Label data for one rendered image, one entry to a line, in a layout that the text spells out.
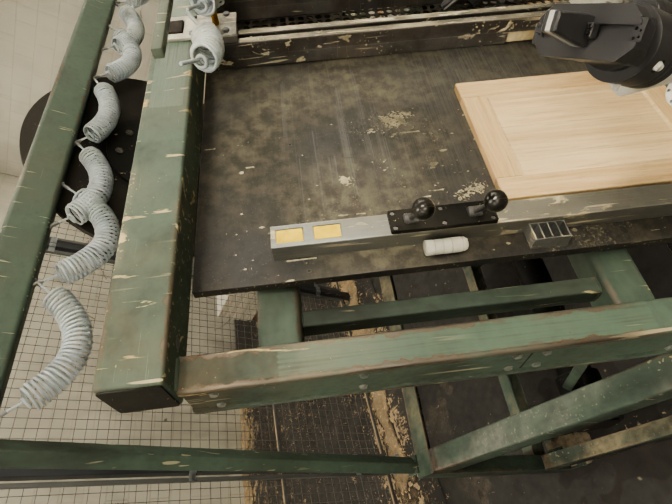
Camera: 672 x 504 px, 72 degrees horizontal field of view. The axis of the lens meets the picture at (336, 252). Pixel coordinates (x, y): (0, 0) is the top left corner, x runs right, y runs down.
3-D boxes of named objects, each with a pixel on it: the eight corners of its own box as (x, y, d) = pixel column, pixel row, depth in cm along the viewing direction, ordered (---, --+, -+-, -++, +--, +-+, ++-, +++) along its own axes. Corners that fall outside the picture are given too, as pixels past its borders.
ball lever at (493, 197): (483, 221, 87) (513, 208, 74) (463, 223, 87) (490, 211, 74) (480, 201, 87) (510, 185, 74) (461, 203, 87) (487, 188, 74)
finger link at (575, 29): (554, 3, 46) (588, 15, 50) (544, 37, 48) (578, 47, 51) (569, 2, 45) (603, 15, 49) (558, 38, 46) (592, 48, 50)
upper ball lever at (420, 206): (420, 228, 86) (439, 217, 73) (400, 230, 86) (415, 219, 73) (418, 208, 87) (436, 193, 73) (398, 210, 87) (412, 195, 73)
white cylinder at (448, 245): (425, 259, 86) (467, 254, 87) (427, 250, 84) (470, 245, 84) (421, 246, 88) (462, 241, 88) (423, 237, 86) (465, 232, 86)
